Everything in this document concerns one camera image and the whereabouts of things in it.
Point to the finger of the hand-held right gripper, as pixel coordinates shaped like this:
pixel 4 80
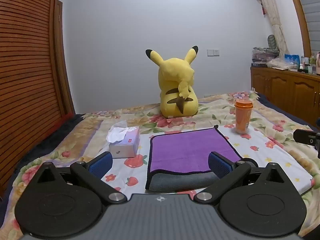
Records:
pixel 303 136

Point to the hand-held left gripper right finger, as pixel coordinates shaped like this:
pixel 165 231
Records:
pixel 219 165

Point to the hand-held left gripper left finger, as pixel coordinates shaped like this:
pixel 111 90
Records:
pixel 101 165

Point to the purple and grey towel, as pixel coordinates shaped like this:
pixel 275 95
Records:
pixel 190 150

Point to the purple tissue box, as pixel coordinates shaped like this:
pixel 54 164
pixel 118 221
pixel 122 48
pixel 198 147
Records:
pixel 126 145

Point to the white strawberry print mat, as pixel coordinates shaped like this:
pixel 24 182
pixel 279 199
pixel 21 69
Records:
pixel 272 155

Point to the dark blue bed sheet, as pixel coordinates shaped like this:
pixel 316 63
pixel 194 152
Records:
pixel 280 107

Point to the floral blanket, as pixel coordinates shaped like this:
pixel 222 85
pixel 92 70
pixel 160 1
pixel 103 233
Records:
pixel 82 130

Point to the wooden cabinet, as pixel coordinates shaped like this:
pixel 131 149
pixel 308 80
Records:
pixel 285 90

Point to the orange plastic cup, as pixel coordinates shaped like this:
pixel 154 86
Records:
pixel 242 117

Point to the pink bottle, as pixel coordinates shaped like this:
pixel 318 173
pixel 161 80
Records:
pixel 318 63

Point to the green bottle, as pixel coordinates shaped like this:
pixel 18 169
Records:
pixel 312 60

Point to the blue and white packet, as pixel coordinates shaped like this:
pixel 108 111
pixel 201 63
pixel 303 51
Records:
pixel 292 59

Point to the yellow plush toy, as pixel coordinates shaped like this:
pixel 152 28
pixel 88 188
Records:
pixel 178 87

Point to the stack of folded cloths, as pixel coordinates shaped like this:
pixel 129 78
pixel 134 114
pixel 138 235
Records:
pixel 263 55

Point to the grey hand fan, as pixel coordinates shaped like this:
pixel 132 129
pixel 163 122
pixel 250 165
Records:
pixel 272 42

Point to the wooden louvered wardrobe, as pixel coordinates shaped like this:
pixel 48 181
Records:
pixel 27 75

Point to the cream lace curtain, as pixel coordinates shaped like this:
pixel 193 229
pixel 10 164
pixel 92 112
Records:
pixel 271 12

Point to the white wall switch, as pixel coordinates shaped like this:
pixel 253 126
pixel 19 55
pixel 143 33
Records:
pixel 213 52

